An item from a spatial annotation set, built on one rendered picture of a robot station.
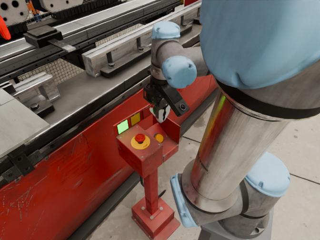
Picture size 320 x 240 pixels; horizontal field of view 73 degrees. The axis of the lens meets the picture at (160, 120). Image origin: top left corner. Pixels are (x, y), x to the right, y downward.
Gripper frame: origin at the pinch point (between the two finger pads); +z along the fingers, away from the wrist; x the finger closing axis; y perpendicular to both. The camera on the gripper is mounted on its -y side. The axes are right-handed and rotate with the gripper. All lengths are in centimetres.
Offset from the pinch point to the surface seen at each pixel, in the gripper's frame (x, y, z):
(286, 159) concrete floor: -101, -44, 80
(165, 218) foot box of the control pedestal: 3, -13, 71
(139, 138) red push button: 10.3, 1.1, 2.9
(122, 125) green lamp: 11.4, 9.9, 2.9
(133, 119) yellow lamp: 6.1, 9.9, 2.9
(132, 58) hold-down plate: -14.6, 36.2, -3.7
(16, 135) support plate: 41.9, 11.1, -15.3
